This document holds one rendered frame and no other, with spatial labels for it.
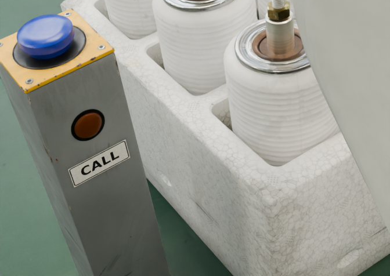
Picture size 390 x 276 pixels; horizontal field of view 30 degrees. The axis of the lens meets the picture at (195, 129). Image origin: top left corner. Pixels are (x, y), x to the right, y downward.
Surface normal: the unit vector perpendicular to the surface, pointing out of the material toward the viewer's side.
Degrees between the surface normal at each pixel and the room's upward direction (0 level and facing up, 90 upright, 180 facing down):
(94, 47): 0
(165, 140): 90
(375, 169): 90
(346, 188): 90
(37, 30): 0
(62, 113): 90
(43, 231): 0
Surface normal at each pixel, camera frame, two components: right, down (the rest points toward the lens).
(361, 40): -0.82, 0.46
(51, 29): -0.13, -0.73
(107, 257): 0.54, 0.52
